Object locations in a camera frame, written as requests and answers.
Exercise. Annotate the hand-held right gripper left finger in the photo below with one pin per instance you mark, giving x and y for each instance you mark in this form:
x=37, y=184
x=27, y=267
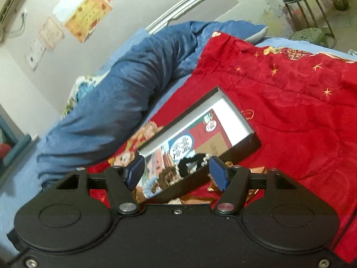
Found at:
x=135, y=170

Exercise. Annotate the blue quilt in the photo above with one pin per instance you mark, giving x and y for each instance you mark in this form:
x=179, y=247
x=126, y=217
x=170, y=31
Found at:
x=111, y=103

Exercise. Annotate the white wall paper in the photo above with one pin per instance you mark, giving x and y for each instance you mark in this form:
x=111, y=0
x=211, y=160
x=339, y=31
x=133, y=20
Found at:
x=36, y=53

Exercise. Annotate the teal window frame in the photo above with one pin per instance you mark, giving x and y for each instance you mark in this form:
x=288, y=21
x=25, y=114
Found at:
x=16, y=145

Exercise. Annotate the green patterned stool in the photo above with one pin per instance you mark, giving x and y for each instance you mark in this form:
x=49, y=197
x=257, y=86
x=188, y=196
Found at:
x=306, y=35

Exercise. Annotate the cartoon print pillow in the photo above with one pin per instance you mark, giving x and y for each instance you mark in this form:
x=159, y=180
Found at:
x=83, y=89

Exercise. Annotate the black scrunchie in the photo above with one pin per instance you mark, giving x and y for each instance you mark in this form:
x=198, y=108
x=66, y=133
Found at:
x=187, y=165

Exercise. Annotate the yellow and white wall poster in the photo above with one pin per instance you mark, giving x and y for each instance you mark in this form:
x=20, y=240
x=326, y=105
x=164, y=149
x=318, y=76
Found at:
x=83, y=16

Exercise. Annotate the striped ball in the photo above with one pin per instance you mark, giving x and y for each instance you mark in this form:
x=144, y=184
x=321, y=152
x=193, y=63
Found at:
x=340, y=0

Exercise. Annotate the red printed blanket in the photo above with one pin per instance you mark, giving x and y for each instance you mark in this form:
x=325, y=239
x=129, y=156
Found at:
x=292, y=103

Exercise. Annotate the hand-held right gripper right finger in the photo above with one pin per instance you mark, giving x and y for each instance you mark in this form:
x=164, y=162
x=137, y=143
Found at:
x=217, y=173

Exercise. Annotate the framed wall certificate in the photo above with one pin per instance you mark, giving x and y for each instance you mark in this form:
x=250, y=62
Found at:
x=51, y=32

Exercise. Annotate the black shallow cardboard box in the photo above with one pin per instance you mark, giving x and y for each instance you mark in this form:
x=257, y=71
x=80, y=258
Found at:
x=239, y=151

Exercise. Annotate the white metal bed rail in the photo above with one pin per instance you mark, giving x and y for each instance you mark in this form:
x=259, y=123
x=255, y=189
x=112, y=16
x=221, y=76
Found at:
x=178, y=5

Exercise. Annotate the printed paper box insert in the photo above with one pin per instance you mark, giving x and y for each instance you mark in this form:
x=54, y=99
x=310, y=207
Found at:
x=178, y=145

